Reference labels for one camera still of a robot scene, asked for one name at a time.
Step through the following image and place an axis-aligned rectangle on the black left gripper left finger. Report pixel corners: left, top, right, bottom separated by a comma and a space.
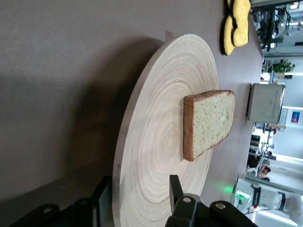
9, 175, 113, 227

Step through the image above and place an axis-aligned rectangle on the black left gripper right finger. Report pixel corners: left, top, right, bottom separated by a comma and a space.
165, 174, 258, 227

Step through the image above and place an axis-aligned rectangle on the brown bread slice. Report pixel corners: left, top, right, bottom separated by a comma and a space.
183, 90, 236, 162

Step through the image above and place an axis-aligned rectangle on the round wooden plate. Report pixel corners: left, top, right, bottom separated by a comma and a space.
112, 34, 219, 227

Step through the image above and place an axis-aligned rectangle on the silver two-slot toaster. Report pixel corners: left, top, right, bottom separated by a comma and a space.
245, 83, 286, 125

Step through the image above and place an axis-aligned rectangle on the person in background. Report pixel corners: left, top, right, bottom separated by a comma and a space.
258, 165, 272, 179

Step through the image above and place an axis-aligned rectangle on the green potted plant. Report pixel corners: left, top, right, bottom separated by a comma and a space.
272, 59, 296, 74

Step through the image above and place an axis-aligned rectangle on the blue white wall sign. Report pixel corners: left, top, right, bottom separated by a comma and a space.
290, 110, 302, 124

